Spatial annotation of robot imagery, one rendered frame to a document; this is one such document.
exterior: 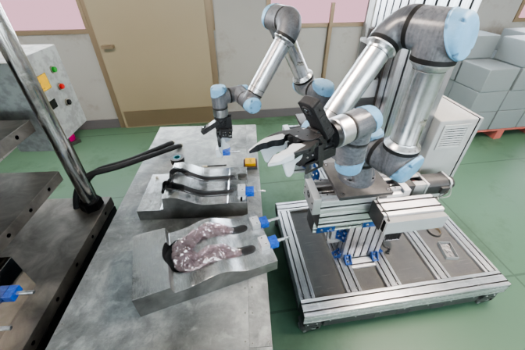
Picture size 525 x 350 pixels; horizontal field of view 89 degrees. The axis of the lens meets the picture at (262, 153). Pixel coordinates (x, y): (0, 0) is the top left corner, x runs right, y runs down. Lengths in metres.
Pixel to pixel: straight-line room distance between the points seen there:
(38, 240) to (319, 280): 1.45
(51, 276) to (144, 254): 0.41
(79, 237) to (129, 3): 2.57
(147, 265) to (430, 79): 1.07
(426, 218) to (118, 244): 1.27
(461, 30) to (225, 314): 1.06
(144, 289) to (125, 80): 2.97
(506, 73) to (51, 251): 4.06
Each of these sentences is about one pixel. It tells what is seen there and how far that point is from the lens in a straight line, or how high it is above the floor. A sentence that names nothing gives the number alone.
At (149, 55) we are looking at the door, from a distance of 3.54.
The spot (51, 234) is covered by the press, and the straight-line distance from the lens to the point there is 1.56.
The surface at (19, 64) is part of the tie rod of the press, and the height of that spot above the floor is 1.49.
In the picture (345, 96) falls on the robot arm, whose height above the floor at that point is 1.45.
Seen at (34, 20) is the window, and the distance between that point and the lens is 3.89.
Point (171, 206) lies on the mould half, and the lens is 1.29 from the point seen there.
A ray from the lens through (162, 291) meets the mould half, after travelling 1.02.
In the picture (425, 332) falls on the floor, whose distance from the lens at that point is 2.12.
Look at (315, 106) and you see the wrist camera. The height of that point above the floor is 1.54.
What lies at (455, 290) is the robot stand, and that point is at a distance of 2.07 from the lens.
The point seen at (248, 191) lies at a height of 0.90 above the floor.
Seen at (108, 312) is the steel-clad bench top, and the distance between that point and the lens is 1.18.
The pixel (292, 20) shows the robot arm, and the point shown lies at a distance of 1.24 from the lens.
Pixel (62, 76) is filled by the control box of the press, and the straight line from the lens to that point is 1.65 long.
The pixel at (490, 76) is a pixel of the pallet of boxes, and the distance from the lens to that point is 3.77.
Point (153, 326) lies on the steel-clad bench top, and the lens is 1.10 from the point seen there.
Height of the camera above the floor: 1.77
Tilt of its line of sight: 35 degrees down
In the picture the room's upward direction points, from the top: straight up
